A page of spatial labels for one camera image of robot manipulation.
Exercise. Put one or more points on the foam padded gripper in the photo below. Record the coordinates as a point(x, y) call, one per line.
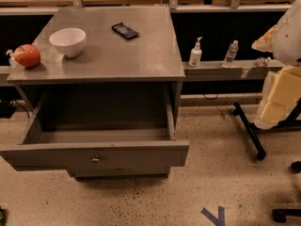
point(288, 38)

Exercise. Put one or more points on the grey top drawer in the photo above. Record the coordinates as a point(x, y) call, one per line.
point(85, 129)

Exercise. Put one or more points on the grey drawer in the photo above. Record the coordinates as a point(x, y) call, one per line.
point(118, 172)
point(85, 129)

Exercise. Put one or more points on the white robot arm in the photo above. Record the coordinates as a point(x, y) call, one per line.
point(283, 40)

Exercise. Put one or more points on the grey drawer cabinet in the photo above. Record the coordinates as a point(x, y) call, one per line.
point(109, 63)

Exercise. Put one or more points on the grey bottom drawer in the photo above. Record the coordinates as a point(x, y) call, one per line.
point(118, 172)

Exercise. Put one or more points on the crumpled wrapper on ledge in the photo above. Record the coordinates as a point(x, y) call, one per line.
point(262, 61)

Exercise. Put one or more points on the clear plastic water bottle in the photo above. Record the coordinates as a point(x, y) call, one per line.
point(231, 54)

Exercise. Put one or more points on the black stand leg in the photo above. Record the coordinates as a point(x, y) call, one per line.
point(238, 111)

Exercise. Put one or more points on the white pump lotion bottle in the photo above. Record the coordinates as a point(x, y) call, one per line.
point(195, 54)

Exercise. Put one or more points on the black chair base foot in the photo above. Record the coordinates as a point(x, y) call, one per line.
point(280, 215)

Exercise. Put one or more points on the black snack packet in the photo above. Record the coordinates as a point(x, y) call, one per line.
point(125, 31)

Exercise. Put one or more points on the white ceramic bowl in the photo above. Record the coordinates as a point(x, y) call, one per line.
point(69, 42)

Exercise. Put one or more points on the red apple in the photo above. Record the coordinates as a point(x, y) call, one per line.
point(27, 55)

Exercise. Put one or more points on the small sanitizer bottle behind apple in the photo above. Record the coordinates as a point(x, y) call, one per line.
point(11, 59)

